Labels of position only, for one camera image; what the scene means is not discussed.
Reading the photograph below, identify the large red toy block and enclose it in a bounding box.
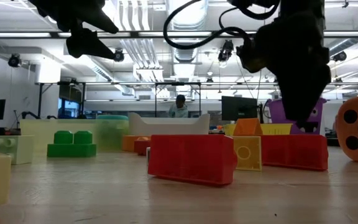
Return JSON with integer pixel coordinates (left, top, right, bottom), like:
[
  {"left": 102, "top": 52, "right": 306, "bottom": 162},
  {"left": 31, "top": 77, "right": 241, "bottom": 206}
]
[{"left": 147, "top": 134, "right": 238, "bottom": 187}]

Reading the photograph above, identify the blue lit display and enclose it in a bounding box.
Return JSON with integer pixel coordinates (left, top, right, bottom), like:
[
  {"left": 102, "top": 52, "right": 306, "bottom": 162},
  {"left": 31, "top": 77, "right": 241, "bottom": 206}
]
[{"left": 57, "top": 98, "right": 81, "bottom": 119}]

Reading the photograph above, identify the black ceiling spotlight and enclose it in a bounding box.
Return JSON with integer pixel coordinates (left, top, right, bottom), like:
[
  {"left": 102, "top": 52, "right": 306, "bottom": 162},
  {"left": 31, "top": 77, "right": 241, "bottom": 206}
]
[
  {"left": 333, "top": 50, "right": 347, "bottom": 62},
  {"left": 218, "top": 39, "right": 234, "bottom": 63},
  {"left": 112, "top": 48, "right": 126, "bottom": 62},
  {"left": 7, "top": 53, "right": 22, "bottom": 68}
]

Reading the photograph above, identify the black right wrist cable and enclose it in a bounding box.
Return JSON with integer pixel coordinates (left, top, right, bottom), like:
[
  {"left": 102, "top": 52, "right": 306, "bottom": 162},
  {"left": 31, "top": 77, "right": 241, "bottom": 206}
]
[{"left": 162, "top": 0, "right": 281, "bottom": 50}]

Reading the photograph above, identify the small yellow toy block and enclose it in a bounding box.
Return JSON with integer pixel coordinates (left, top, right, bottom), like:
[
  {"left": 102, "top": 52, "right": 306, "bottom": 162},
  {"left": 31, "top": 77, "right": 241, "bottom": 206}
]
[{"left": 233, "top": 136, "right": 263, "bottom": 172}]

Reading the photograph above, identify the yellow mesh basket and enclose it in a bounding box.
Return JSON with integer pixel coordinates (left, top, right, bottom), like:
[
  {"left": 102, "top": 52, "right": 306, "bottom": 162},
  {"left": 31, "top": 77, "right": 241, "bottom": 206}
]
[{"left": 223, "top": 123, "right": 293, "bottom": 136}]

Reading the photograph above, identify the teal foam die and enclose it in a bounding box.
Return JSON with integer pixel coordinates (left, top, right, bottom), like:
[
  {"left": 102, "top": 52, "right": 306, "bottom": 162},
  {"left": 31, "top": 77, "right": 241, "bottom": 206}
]
[{"left": 96, "top": 114, "right": 129, "bottom": 152}]

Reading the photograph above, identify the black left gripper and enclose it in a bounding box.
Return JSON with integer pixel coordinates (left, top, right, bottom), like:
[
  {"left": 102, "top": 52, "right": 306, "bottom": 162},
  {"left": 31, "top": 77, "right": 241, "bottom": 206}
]
[{"left": 28, "top": 0, "right": 119, "bottom": 60}]

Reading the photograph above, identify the white plastic bin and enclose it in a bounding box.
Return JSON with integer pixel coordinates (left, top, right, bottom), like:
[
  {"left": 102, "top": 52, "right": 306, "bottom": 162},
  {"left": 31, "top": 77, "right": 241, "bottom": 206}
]
[{"left": 128, "top": 112, "right": 211, "bottom": 145}]

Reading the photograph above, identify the black computer monitor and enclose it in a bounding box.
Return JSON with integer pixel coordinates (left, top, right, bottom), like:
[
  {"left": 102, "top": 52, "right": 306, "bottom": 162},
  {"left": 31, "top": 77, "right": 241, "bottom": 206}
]
[{"left": 221, "top": 95, "right": 259, "bottom": 122}]

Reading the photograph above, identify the orange stepped toy block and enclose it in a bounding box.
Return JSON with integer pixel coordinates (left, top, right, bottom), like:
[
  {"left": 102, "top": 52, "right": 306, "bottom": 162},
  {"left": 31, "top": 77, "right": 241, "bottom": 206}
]
[{"left": 233, "top": 118, "right": 264, "bottom": 137}]

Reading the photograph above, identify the light green toy block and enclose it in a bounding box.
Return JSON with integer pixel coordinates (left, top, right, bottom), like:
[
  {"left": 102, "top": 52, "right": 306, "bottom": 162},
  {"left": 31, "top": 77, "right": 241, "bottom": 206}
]
[{"left": 0, "top": 135, "right": 34, "bottom": 165}]

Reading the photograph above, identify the orange long toy block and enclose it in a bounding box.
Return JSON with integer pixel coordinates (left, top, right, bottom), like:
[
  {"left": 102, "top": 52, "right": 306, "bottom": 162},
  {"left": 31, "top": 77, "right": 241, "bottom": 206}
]
[{"left": 122, "top": 135, "right": 150, "bottom": 153}]

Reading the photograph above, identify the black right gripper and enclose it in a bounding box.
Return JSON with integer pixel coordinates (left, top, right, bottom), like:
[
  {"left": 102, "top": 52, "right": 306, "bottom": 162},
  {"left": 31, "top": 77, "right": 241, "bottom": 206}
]
[{"left": 236, "top": 14, "right": 331, "bottom": 123}]

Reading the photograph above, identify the person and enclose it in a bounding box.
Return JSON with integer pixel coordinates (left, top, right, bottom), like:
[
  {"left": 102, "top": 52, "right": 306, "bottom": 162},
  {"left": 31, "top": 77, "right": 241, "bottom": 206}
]
[{"left": 168, "top": 94, "right": 190, "bottom": 118}]

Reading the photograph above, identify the black background workstation frame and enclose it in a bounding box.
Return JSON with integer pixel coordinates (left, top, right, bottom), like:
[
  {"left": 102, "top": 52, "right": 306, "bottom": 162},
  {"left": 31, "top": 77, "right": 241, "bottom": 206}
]
[{"left": 35, "top": 81, "right": 202, "bottom": 119}]

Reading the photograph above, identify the purple monster face bucket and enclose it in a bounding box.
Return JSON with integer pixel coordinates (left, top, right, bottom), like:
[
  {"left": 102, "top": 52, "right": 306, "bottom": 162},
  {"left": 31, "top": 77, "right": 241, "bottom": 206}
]
[{"left": 265, "top": 98, "right": 328, "bottom": 135}]

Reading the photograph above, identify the green two-stud toy block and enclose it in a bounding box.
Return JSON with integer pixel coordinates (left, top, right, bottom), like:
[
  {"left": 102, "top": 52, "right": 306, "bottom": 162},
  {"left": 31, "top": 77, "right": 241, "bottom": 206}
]
[{"left": 47, "top": 130, "right": 98, "bottom": 158}]

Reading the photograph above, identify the small dark red cube block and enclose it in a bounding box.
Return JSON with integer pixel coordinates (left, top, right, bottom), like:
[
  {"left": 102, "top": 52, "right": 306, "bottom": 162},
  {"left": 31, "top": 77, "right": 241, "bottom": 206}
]
[{"left": 134, "top": 136, "right": 152, "bottom": 156}]

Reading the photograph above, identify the silver ceiling duct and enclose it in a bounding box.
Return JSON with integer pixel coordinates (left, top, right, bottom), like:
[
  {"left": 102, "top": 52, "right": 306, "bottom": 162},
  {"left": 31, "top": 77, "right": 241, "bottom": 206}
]
[{"left": 165, "top": 0, "right": 210, "bottom": 63}]

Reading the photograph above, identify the orange foam die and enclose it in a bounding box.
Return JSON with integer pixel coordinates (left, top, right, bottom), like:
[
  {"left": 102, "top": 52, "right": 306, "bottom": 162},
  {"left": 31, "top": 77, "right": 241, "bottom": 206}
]
[{"left": 336, "top": 92, "right": 358, "bottom": 165}]

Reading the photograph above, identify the yellow translucent plastic bin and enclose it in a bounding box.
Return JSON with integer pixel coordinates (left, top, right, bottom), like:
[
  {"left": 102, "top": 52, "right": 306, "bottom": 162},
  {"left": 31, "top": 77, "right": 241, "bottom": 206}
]
[{"left": 19, "top": 119, "right": 129, "bottom": 154}]

